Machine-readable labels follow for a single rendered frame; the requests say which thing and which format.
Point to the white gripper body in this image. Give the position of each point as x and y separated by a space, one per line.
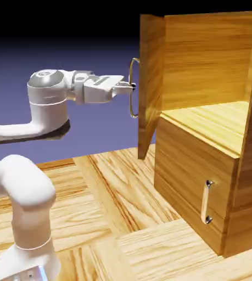
99 87

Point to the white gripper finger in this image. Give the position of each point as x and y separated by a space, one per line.
122 89

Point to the wooden cabinet door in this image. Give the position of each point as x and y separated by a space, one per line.
193 175
149 87

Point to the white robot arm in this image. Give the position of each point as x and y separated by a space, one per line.
44 96

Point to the light wood cabinet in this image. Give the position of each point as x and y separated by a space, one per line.
215 131

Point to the closed wooden cabinet door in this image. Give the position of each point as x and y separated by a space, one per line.
193 175

